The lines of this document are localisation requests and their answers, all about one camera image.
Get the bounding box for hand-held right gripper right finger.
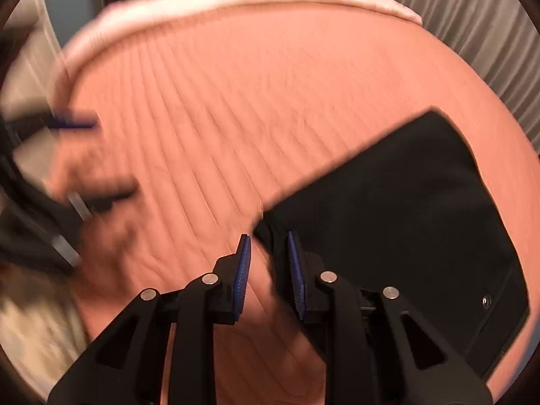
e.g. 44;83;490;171
287;231;493;405

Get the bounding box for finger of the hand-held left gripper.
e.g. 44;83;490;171
66;183;138;221
8;110;101;144

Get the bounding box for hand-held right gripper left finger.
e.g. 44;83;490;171
47;234;252;405

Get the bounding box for black pants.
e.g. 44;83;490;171
253;110;530;382

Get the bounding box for pink quilted bed cover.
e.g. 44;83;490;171
46;2;538;405

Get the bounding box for grey pleated curtain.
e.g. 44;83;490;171
350;0;540;153

